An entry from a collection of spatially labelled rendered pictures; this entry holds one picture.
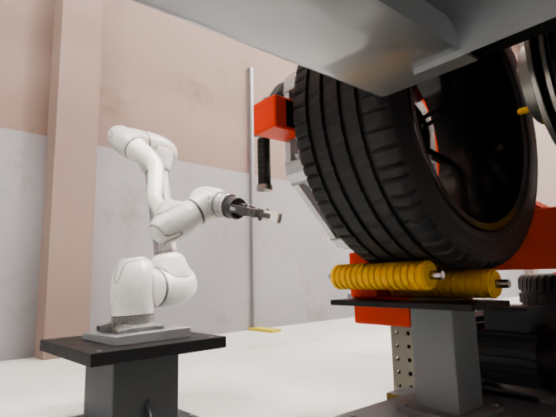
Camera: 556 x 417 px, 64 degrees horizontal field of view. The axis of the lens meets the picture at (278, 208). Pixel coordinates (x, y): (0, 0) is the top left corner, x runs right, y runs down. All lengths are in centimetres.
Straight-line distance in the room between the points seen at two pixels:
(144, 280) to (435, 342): 110
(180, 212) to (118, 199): 242
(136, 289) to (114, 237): 213
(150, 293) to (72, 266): 179
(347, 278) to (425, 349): 22
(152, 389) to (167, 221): 62
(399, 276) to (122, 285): 110
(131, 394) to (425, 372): 104
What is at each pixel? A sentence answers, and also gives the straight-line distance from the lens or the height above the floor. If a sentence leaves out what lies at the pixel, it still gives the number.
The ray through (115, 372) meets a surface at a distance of 168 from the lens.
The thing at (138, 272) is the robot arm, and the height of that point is 54.
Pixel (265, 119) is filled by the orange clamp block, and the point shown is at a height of 84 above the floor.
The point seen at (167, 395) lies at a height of 10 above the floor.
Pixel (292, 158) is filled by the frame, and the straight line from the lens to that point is 100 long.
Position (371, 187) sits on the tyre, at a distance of 82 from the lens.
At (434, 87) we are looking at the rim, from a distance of 133.
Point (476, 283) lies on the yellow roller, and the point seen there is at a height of 49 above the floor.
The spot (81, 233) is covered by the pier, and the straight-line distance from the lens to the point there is 354.
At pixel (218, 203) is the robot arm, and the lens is 150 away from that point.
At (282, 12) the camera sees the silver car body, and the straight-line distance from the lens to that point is 42.
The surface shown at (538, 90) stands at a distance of 80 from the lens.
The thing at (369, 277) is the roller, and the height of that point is 51.
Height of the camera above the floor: 51
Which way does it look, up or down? 9 degrees up
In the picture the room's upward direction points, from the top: 1 degrees counter-clockwise
